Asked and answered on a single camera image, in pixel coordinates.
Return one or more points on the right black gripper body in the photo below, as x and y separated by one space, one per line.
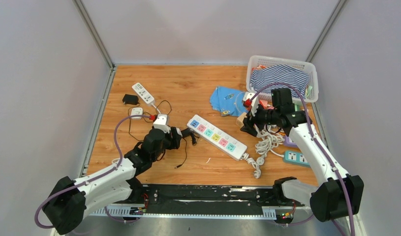
265 116

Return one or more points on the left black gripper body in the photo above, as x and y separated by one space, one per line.
169 143

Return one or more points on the wooden block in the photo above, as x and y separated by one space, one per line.
240 120

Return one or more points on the red cube socket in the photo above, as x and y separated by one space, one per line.
264 104

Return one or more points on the small black charger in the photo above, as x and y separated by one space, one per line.
189 133

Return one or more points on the white back power strip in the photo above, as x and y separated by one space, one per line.
223 141

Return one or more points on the white square plug adapter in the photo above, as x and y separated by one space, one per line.
136 113

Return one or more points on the black power adapter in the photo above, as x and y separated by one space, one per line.
129 99

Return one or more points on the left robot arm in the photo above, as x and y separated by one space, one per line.
71 201

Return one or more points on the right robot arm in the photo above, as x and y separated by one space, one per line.
338 194

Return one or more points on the purple power strip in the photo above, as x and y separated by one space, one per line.
288 142

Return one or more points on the blue striped cloth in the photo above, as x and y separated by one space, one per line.
280 73

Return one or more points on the white plastic basket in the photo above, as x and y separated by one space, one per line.
312 92

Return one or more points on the teal power strip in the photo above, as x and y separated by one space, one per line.
296 158

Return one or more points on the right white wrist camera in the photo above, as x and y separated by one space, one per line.
251 103

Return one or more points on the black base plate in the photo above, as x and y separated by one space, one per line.
208 202

